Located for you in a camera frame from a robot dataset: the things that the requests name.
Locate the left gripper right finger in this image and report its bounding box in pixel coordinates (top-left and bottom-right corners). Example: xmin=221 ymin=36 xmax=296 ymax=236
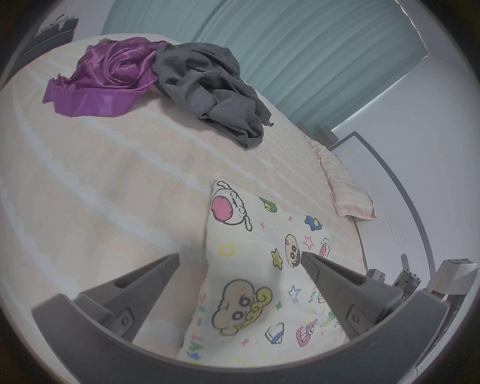
xmin=301 ymin=251 xmax=405 ymax=340

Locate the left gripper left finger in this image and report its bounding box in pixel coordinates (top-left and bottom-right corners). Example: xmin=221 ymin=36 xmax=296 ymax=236
xmin=76 ymin=253 xmax=181 ymax=343

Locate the white printed pyjama top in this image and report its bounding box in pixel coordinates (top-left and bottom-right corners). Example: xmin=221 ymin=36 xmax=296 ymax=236
xmin=176 ymin=179 xmax=347 ymax=366

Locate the bed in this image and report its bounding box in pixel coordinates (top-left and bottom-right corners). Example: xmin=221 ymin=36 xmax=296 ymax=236
xmin=0 ymin=34 xmax=437 ymax=362

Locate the pink striped pillow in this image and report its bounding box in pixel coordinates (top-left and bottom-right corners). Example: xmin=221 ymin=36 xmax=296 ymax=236
xmin=307 ymin=139 xmax=377 ymax=220

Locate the grey bedside table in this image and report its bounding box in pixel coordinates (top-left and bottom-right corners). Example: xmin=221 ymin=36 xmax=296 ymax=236
xmin=297 ymin=122 xmax=341 ymax=151

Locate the purple satin garment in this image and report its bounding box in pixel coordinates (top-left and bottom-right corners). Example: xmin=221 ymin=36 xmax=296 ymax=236
xmin=42 ymin=37 xmax=168 ymax=118

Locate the black garment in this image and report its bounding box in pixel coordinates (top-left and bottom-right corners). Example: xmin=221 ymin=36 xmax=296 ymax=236
xmin=152 ymin=42 xmax=275 ymax=150

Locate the blue-green curtain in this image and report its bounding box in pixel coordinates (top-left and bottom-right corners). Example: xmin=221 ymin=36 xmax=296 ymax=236
xmin=101 ymin=0 xmax=230 ymax=45
xmin=195 ymin=0 xmax=431 ymax=132

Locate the black cabinet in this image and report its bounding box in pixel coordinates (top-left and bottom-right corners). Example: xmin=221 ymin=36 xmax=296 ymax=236
xmin=15 ymin=15 xmax=79 ymax=66

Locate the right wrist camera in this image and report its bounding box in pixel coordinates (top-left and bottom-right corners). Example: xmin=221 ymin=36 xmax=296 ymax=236
xmin=365 ymin=268 xmax=387 ymax=286

